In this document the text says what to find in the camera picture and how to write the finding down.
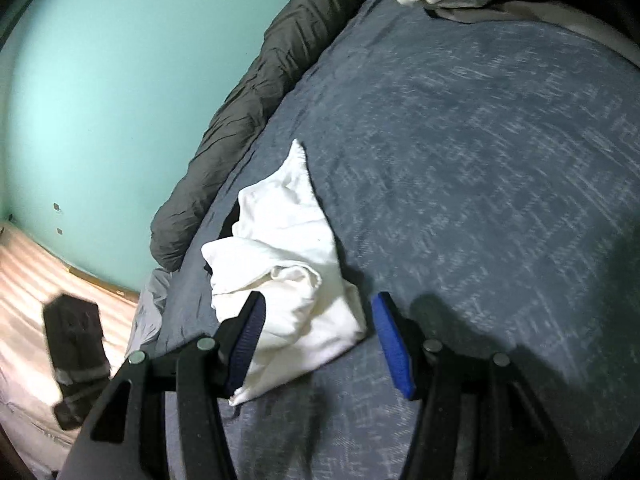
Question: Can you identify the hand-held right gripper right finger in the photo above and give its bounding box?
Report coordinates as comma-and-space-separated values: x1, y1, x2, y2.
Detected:
371, 291, 591, 480

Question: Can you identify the white polo shirt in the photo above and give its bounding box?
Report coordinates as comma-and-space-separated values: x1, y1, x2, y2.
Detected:
201, 139, 370, 407

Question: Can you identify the light grey blanket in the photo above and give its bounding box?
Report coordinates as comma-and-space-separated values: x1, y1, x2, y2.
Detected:
125, 267, 173, 356

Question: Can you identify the wooden window frame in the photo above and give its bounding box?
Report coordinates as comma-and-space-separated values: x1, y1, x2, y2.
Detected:
67, 265, 141, 301

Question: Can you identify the dark grey rolled duvet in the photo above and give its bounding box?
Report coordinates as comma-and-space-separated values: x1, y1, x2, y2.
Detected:
150, 0, 401, 272

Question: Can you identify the bed with blue sheet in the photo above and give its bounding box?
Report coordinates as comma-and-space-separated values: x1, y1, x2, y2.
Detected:
155, 0, 640, 480

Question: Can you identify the pink curtain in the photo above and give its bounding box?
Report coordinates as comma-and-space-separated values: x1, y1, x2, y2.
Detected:
0, 220, 141, 461

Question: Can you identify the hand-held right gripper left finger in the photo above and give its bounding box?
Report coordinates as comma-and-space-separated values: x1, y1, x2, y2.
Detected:
55, 291, 267, 480

